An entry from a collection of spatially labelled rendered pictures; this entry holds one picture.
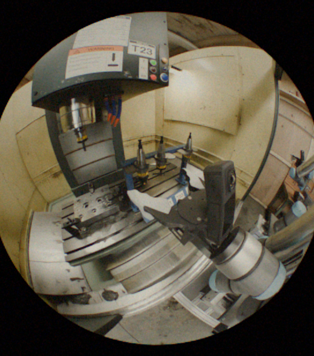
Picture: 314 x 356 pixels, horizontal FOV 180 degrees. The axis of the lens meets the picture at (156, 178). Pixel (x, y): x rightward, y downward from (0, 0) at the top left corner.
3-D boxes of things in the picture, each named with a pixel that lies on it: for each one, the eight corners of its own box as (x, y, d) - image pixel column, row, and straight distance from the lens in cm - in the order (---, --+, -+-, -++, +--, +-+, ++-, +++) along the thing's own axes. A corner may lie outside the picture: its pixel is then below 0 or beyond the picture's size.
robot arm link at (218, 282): (239, 275, 41) (266, 269, 33) (210, 296, 35) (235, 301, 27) (231, 258, 39) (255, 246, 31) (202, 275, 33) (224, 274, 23)
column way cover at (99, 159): (118, 169, 108) (110, 119, 94) (78, 186, 110) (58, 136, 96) (117, 167, 112) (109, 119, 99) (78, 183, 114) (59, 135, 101)
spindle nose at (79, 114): (91, 123, 60) (89, 102, 61) (101, 121, 44) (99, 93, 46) (63, 133, 58) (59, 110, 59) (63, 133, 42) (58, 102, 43)
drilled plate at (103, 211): (119, 210, 63) (117, 205, 59) (80, 228, 68) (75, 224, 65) (109, 189, 79) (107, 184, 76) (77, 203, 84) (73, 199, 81)
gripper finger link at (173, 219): (140, 218, 16) (195, 233, 16) (139, 213, 15) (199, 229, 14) (151, 197, 19) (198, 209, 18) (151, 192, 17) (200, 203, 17)
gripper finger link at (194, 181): (178, 182, 29) (184, 208, 23) (181, 164, 26) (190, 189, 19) (189, 182, 30) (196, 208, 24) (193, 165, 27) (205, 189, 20)
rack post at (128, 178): (142, 209, 65) (136, 170, 45) (135, 213, 64) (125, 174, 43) (135, 200, 71) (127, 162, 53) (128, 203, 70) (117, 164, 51)
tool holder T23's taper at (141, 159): (142, 159, 46) (141, 145, 44) (148, 162, 43) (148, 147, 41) (134, 162, 44) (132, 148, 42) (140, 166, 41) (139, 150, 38)
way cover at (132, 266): (212, 226, 101) (220, 218, 89) (126, 293, 86) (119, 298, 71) (189, 208, 104) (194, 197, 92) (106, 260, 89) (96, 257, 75)
